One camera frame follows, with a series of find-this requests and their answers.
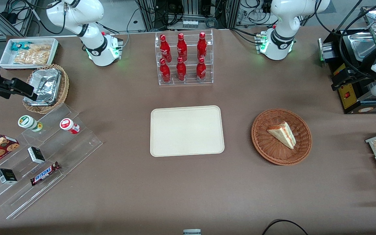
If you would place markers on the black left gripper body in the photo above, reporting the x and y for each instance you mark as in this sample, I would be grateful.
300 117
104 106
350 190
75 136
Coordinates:
357 73

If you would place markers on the triangular white bread sandwich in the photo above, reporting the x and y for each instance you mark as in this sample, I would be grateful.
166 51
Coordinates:
284 135

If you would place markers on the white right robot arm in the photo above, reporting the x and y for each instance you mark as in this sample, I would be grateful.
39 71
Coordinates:
93 39

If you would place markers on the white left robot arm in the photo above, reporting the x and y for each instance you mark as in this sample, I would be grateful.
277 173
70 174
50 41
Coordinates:
282 23

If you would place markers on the light wicker basket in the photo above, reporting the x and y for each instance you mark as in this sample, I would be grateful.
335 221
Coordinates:
64 88

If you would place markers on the round brown wicker basket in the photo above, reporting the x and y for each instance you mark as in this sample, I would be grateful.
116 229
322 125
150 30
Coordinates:
266 147

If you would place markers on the beige rectangular plastic tray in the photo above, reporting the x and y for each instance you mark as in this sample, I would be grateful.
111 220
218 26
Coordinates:
186 131

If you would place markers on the black food warmer machine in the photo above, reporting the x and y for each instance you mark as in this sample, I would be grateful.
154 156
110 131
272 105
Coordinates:
348 98

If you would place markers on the white rectangular plastic bin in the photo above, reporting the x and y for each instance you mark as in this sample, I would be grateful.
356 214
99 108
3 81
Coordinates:
5 62

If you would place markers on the silver foil container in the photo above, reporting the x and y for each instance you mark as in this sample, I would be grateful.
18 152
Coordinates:
46 85

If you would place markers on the steel warmer pan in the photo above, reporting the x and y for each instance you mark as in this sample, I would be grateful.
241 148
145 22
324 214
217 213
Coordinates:
362 45

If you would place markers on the clear bag of chips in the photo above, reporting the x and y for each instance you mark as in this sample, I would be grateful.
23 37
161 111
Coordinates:
33 55

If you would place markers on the green lid white cup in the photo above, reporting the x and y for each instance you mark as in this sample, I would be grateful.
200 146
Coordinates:
28 122

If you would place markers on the blue snack packet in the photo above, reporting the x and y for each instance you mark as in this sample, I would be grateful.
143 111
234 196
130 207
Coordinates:
20 45

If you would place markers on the red lid white cup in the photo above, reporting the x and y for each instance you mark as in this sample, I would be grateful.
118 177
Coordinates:
68 125

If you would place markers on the small black carton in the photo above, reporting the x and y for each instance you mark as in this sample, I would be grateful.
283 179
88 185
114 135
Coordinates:
37 155
7 176

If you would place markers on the clear acrylic stepped shelf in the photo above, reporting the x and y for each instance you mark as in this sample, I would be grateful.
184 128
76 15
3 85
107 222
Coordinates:
70 150

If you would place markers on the brown snickers bar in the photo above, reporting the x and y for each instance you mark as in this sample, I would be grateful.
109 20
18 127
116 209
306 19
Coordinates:
44 173

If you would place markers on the red cola bottle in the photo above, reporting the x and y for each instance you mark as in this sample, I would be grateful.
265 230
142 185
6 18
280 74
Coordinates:
164 49
202 45
181 47
165 71
201 69
181 70

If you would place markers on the clear acrylic bottle rack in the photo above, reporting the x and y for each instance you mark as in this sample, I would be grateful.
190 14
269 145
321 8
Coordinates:
191 78

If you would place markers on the white power strip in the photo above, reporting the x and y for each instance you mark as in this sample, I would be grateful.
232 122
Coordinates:
190 23

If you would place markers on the small grey device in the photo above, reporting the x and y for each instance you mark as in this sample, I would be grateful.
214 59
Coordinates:
192 232

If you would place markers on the aluminium equipment frame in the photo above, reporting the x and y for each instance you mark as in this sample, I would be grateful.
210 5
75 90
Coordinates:
188 9

